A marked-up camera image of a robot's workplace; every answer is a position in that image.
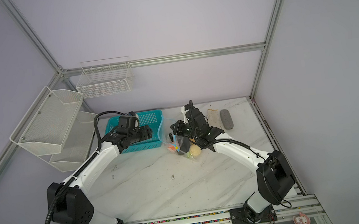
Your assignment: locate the white wire basket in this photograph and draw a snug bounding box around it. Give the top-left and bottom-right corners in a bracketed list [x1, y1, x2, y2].
[76, 56, 134, 99]

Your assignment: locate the red orange toy fruit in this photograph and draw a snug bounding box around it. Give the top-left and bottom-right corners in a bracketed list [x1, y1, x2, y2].
[167, 144, 177, 153]

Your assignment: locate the grey oval stone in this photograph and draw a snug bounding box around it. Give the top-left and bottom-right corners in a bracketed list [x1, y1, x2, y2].
[220, 109, 234, 130]

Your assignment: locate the cream toy pear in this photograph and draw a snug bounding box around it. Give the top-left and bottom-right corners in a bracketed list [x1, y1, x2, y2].
[188, 144, 202, 158]

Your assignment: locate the clear zip bag blue zipper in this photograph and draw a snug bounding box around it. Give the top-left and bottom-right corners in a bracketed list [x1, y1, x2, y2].
[157, 117, 202, 159]

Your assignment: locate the white mesh shelf lower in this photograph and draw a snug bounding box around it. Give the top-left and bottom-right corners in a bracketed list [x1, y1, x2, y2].
[39, 111, 96, 172]

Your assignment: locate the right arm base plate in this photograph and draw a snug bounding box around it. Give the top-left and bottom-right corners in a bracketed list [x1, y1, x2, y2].
[229, 205, 278, 224]

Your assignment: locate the black toy avocado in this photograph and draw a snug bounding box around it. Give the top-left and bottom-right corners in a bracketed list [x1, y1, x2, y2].
[176, 136, 191, 155]

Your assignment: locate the teal plastic basket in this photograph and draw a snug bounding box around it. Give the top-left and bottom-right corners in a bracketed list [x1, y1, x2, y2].
[102, 109, 168, 156]

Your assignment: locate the white mesh shelf upper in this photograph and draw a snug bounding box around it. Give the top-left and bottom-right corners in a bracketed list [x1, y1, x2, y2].
[9, 87, 84, 157]

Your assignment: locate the white mesh shelf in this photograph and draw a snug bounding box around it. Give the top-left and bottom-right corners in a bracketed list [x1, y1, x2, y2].
[39, 111, 96, 172]
[9, 87, 84, 157]

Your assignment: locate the white work glove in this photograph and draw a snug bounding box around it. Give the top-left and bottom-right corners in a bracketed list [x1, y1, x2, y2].
[207, 105, 224, 130]

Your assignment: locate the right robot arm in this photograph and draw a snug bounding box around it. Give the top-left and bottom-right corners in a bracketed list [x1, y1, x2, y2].
[170, 101, 297, 215]

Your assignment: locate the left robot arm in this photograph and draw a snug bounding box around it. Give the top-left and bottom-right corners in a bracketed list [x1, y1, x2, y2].
[44, 112, 153, 224]

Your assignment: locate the pink toy figure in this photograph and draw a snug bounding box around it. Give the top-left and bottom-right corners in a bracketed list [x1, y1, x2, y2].
[293, 212, 311, 224]

